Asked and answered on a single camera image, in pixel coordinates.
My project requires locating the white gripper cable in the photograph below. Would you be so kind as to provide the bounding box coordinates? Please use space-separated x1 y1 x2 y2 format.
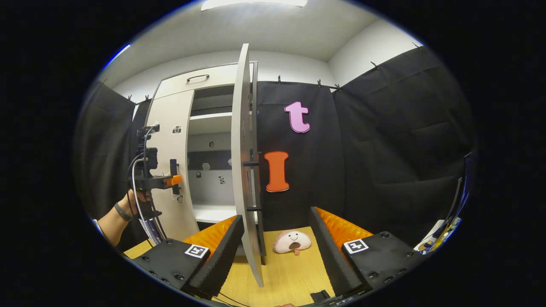
131 158 168 241

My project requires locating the beige double-door shoe cabinet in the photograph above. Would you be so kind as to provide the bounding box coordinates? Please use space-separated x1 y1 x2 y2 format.
145 61 267 265

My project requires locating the black backdrop cloth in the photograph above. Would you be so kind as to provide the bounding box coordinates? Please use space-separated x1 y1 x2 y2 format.
73 45 476 252

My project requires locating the white cabinet shelf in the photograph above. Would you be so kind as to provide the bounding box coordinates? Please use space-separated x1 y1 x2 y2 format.
192 203 238 223
190 112 233 135

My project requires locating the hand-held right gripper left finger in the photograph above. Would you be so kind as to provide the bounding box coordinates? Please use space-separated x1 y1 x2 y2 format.
132 214 244 299

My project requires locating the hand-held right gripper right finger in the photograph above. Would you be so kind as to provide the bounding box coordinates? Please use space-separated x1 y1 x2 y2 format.
309 206 429 297

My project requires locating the pink smiling plush toy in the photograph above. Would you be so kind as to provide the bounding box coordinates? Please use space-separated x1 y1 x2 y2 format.
273 230 312 255

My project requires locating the dark wristband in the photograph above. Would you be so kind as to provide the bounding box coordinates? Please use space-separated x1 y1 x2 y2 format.
113 203 134 222

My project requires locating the large ceiling light panel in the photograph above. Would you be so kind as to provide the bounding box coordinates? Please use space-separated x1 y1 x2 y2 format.
200 0 308 11

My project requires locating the beige cabinet drawer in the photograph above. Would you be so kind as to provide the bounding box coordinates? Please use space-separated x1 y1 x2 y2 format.
153 63 239 99

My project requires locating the small ceiling light panel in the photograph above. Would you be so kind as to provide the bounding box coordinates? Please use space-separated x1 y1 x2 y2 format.
102 43 131 71

